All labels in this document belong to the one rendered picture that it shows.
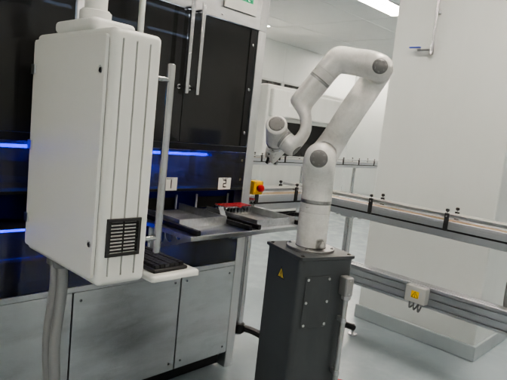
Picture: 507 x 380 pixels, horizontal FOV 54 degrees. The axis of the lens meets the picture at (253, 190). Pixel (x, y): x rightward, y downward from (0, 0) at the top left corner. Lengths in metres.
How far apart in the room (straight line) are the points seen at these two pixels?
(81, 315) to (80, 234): 0.71
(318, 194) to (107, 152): 0.84
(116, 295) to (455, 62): 2.50
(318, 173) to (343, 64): 0.42
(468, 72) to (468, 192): 0.76
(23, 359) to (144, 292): 0.56
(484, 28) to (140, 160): 2.53
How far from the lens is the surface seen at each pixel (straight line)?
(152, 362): 2.55
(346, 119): 1.92
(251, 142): 2.62
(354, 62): 1.93
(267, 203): 2.94
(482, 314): 2.87
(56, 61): 1.75
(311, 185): 1.92
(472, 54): 3.52
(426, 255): 3.58
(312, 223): 1.95
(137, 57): 1.52
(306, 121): 1.93
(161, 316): 2.48
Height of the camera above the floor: 1.31
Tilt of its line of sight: 7 degrees down
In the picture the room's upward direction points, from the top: 6 degrees clockwise
